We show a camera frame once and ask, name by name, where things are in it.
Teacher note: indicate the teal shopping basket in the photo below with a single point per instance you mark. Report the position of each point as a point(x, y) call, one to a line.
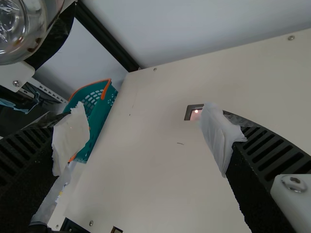
point(104, 106)

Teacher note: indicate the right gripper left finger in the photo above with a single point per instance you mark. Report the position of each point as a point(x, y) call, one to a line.
point(24, 170)

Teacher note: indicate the dark coffee bottle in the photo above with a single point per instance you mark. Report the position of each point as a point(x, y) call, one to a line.
point(17, 26)

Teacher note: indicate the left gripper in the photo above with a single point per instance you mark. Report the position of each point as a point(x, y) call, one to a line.
point(22, 102)

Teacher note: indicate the black post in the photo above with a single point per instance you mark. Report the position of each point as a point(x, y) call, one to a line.
point(109, 41)

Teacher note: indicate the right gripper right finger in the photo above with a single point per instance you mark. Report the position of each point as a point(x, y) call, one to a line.
point(262, 170)

